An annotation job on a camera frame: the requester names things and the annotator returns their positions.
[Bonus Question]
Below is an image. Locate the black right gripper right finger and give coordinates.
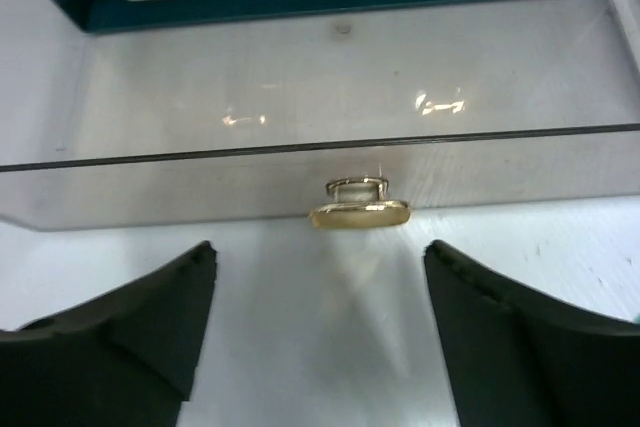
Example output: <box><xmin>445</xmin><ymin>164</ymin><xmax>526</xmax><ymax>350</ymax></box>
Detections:
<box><xmin>423</xmin><ymin>240</ymin><xmax>639</xmax><ymax>426</ymax></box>

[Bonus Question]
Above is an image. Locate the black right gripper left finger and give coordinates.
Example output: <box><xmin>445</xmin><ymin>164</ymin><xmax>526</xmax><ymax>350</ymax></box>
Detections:
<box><xmin>1</xmin><ymin>242</ymin><xmax>217</xmax><ymax>426</ymax></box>

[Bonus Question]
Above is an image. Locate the clear smoky drawer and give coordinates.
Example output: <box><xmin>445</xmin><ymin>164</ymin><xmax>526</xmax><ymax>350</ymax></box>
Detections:
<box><xmin>1</xmin><ymin>0</ymin><xmax>639</xmax><ymax>231</ymax></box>

